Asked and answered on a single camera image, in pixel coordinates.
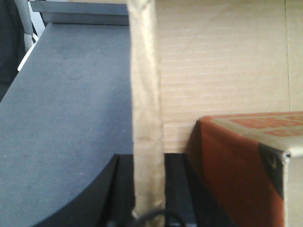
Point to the grey metal shelf lip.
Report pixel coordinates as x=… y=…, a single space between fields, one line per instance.
x=91 y=12

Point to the orange printed carton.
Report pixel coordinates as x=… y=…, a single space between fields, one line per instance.
x=253 y=166

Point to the black gripper housing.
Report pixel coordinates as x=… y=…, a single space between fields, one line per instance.
x=109 y=200

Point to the large brown cardboard box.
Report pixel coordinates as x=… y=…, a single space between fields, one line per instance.
x=201 y=57

